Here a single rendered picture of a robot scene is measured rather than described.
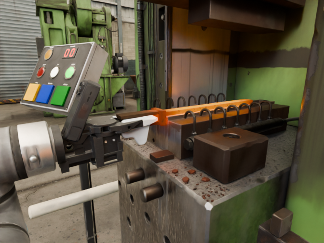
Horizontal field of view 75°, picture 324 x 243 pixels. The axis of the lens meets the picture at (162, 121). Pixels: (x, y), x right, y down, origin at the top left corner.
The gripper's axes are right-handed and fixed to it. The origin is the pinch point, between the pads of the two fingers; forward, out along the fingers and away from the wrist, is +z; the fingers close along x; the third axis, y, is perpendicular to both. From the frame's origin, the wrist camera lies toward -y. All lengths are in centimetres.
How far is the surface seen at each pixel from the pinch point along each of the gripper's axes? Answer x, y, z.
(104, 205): -114, 101, 14
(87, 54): -42.3, -15.1, -1.9
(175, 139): 5.4, 4.7, 2.8
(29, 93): -62, -1, -22
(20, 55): -794, -49, -29
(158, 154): 4.8, 7.3, -1.0
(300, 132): 23.4, 1.3, 17.1
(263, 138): 19.2, 2.7, 13.1
